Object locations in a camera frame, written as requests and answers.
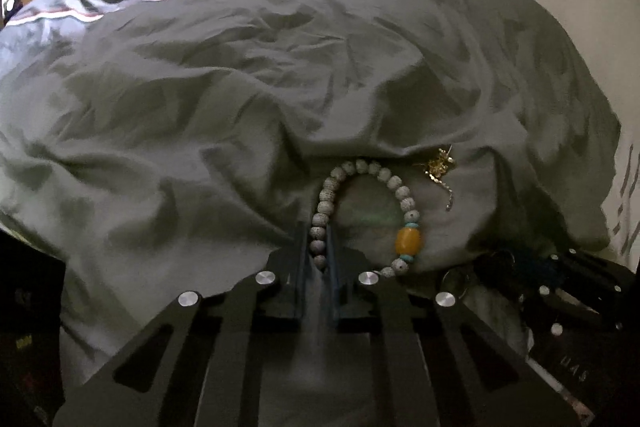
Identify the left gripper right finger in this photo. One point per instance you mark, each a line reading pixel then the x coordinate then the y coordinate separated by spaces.
pixel 435 364

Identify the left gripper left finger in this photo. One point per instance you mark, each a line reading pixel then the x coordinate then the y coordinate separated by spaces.
pixel 199 361

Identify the black jewelry box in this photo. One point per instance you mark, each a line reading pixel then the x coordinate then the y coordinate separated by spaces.
pixel 31 290

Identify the grey striped duvet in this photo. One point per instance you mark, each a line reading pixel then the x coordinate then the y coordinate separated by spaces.
pixel 163 146

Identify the gold chain charm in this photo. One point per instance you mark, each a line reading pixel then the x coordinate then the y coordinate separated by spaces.
pixel 436 168

